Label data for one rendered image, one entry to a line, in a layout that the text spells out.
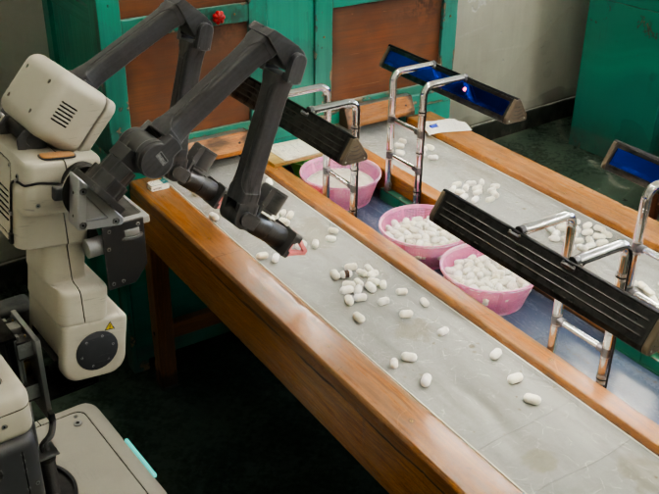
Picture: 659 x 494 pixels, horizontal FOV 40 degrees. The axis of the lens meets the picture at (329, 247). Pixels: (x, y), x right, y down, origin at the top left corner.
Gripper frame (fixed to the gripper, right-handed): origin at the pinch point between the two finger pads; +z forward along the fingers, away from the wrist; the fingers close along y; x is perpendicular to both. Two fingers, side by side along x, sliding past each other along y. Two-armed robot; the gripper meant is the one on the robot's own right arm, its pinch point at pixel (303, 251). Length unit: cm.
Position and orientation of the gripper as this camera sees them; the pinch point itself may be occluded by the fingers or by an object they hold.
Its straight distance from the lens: 230.7
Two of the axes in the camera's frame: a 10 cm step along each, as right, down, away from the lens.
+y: -5.4, -4.1, 7.4
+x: -5.6, 8.3, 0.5
